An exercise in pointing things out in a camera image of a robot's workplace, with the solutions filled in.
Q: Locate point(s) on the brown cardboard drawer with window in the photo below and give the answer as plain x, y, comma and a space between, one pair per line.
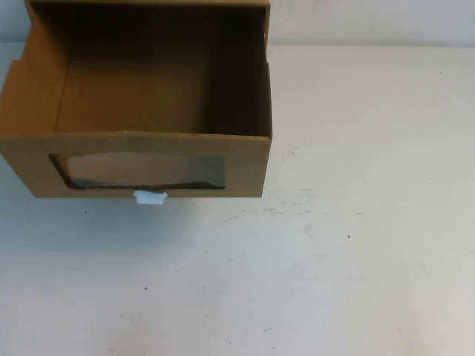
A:
148, 111

